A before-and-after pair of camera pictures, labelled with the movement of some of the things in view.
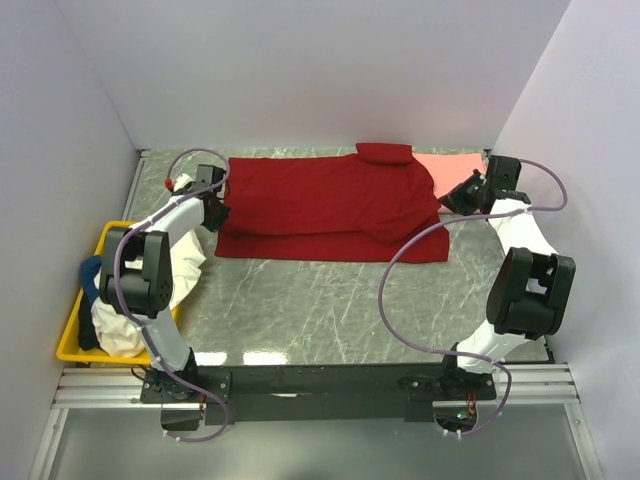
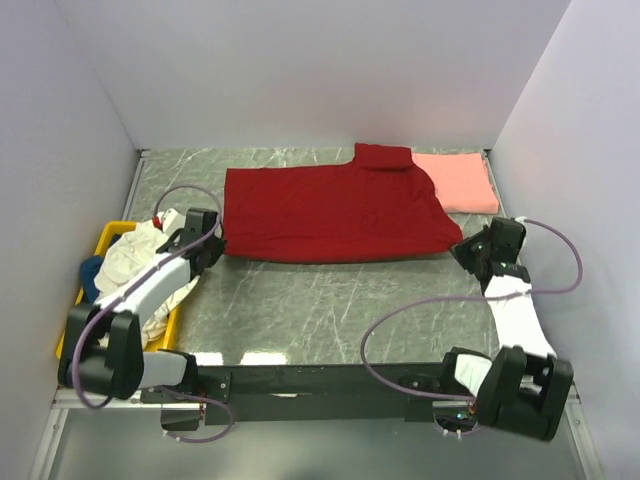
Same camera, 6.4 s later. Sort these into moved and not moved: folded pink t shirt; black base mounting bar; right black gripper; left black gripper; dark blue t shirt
Moved: left black gripper; right black gripper
Not moved: folded pink t shirt; dark blue t shirt; black base mounting bar
